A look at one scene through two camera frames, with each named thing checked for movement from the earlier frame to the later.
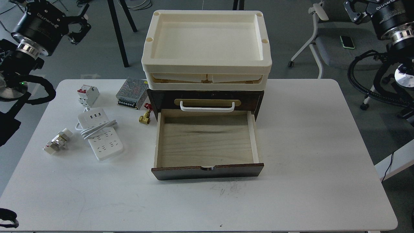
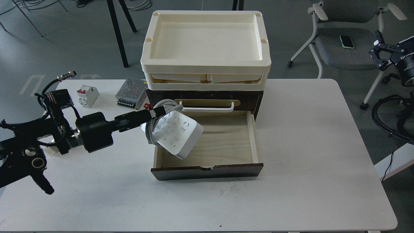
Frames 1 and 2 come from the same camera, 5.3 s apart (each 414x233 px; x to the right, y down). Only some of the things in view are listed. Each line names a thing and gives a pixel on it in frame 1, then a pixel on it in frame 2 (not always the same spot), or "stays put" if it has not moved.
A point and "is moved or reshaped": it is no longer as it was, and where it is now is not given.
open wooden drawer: x=191 y=145 stays put
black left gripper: x=42 y=24 -> x=95 y=132
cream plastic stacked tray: x=206 y=49 stays put
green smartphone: x=347 y=42 stays put
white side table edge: x=402 y=158 stays put
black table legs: x=131 y=22 stays put
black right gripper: x=393 y=20 -> x=404 y=60
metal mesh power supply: x=132 y=93 stays put
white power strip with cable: x=96 y=125 is moved or reshaped
